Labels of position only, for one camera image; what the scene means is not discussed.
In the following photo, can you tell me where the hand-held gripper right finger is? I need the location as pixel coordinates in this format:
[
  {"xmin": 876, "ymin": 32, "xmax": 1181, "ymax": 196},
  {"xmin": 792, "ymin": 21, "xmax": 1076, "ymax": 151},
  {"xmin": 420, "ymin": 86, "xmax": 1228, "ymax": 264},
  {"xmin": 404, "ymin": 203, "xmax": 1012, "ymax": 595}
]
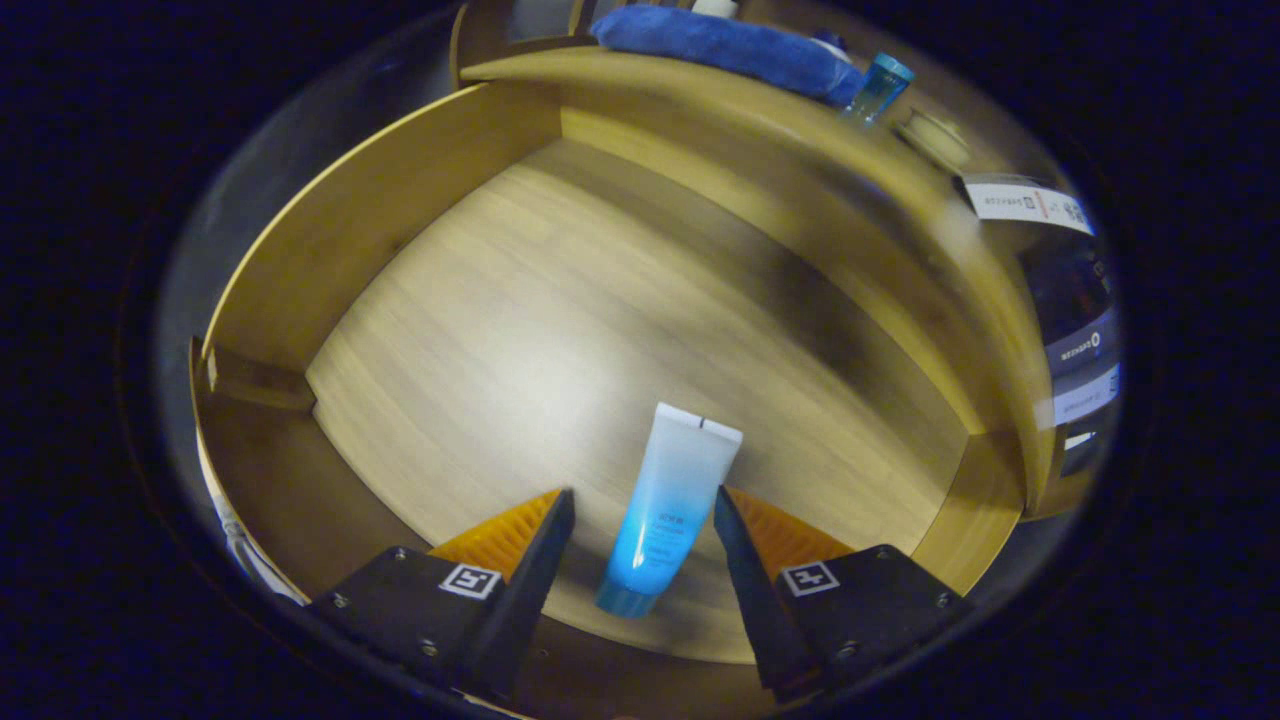
[{"xmin": 712, "ymin": 485, "xmax": 976, "ymax": 706}]

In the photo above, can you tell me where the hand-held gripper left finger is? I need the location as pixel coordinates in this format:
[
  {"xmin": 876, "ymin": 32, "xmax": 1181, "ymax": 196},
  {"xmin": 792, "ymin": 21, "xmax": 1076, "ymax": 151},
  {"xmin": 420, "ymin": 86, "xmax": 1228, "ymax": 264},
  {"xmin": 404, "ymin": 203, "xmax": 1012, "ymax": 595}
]
[{"xmin": 305, "ymin": 487, "xmax": 578, "ymax": 706}]

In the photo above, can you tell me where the blue and white tube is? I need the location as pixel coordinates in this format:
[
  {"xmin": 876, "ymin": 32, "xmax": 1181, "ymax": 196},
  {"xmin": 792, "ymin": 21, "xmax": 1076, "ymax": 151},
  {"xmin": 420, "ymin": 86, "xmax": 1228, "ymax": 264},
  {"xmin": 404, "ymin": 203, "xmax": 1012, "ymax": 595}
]
[{"xmin": 595, "ymin": 402, "xmax": 744, "ymax": 619}]

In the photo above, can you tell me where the wooden drawer with black knob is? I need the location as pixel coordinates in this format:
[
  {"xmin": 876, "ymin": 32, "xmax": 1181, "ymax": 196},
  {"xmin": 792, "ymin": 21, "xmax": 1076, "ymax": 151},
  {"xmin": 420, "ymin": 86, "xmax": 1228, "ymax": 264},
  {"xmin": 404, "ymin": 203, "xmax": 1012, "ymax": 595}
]
[{"xmin": 188, "ymin": 80, "xmax": 1031, "ymax": 716}]

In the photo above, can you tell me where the light purple book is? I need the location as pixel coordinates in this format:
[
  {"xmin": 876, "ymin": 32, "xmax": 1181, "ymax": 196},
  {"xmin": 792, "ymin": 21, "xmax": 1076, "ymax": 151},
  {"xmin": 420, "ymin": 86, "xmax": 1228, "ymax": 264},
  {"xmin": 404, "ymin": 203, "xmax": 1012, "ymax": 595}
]
[{"xmin": 1035, "ymin": 362, "xmax": 1123, "ymax": 431}]

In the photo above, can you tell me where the dark blue book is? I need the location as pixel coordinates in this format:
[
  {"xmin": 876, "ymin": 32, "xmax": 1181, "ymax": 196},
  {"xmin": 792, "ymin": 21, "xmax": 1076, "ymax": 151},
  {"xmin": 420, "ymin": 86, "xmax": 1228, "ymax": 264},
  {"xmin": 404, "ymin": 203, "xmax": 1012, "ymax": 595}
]
[{"xmin": 1020, "ymin": 235, "xmax": 1119, "ymax": 379}]

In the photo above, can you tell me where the white book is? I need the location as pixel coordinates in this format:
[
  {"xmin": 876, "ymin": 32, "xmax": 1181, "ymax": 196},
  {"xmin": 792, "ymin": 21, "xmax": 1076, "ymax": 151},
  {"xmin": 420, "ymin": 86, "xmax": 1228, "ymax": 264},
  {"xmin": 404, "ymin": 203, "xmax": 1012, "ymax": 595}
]
[{"xmin": 955, "ymin": 175, "xmax": 1096, "ymax": 238}]

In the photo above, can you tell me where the beige lidded ceramic cup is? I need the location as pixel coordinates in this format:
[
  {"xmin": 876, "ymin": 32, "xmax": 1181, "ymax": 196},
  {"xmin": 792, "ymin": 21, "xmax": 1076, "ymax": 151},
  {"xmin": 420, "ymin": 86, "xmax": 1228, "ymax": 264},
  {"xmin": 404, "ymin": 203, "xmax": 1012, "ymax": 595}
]
[{"xmin": 893, "ymin": 108, "xmax": 973, "ymax": 173}]

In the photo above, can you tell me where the clear blue bottle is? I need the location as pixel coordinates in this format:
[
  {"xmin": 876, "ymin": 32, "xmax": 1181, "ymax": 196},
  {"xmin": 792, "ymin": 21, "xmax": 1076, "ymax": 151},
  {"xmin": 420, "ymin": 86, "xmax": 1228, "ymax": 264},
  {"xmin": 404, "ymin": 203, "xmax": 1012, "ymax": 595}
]
[{"xmin": 840, "ymin": 52, "xmax": 916, "ymax": 126}]

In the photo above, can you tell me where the blue folded towel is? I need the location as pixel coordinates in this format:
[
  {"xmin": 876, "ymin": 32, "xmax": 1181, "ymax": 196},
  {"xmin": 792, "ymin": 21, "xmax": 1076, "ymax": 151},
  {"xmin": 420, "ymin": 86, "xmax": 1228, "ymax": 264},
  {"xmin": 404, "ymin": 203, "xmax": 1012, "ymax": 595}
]
[{"xmin": 590, "ymin": 3, "xmax": 866, "ymax": 109}]

